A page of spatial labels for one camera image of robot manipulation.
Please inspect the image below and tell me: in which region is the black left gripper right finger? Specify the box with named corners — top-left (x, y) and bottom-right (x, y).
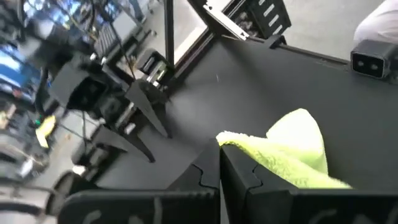
top-left (220, 144), bottom-right (299, 224)

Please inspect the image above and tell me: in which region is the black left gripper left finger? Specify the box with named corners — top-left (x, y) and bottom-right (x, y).
top-left (167, 138), bottom-right (221, 224)

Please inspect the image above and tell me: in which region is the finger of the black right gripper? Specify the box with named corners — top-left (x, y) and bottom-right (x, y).
top-left (124, 79), bottom-right (171, 139)
top-left (91, 123), bottom-right (156, 164)

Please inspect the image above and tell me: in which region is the lime green microfiber towel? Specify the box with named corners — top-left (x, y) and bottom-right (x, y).
top-left (216, 108), bottom-right (353, 190)

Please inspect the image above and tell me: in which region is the yellow tag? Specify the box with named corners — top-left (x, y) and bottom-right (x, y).
top-left (34, 114), bottom-right (57, 149)

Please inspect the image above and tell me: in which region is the black vented equipment box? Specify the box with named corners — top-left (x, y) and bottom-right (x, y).
top-left (235, 0), bottom-right (292, 40)

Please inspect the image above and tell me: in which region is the white rounded object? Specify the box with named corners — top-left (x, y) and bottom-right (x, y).
top-left (353, 0), bottom-right (398, 44)

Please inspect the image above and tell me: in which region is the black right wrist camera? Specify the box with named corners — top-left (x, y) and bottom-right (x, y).
top-left (49, 60), bottom-right (109, 111)

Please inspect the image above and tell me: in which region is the black aluminium table frame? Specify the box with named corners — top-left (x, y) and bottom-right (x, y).
top-left (163, 0), bottom-right (354, 80)

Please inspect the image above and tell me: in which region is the black table-level camera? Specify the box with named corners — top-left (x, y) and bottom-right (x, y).
top-left (350, 39), bottom-right (398, 80)

